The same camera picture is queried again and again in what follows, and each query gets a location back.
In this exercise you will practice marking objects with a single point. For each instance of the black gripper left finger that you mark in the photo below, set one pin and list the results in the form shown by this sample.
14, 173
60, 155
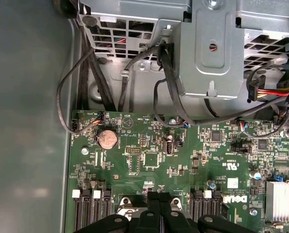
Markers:
147, 222

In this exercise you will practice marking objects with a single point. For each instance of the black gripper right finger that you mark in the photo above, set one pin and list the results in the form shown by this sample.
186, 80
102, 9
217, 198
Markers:
175, 222

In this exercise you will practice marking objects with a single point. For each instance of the CPU socket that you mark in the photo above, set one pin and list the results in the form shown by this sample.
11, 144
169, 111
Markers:
130, 206

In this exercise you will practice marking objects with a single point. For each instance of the black RAM slot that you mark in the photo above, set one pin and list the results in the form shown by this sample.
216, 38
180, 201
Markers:
107, 208
208, 208
198, 208
79, 213
217, 208
97, 211
87, 213

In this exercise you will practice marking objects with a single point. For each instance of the green motherboard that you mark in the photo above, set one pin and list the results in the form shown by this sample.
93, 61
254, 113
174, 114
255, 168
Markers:
183, 165

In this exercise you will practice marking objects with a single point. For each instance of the white board label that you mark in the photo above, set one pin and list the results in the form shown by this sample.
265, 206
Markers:
232, 182

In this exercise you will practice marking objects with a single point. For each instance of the internal USB port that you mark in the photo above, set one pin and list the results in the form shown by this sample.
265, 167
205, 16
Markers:
169, 147

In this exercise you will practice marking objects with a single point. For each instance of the round coin battery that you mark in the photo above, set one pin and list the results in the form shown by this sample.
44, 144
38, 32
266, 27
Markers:
107, 139

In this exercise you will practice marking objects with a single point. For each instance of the square black chip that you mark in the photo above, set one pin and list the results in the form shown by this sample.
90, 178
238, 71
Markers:
262, 144
216, 136

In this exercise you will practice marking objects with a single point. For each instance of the silver board screw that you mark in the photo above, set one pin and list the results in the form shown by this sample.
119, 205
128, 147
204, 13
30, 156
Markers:
84, 151

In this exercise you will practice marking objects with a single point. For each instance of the silver chipset heatsink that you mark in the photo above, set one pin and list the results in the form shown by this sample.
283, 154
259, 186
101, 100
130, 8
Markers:
282, 201

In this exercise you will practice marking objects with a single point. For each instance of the black drive power connector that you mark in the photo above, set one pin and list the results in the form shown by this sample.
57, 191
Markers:
253, 88

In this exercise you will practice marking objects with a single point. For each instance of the metal disk bay cage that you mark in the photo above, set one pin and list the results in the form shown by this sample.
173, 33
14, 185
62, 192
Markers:
212, 48

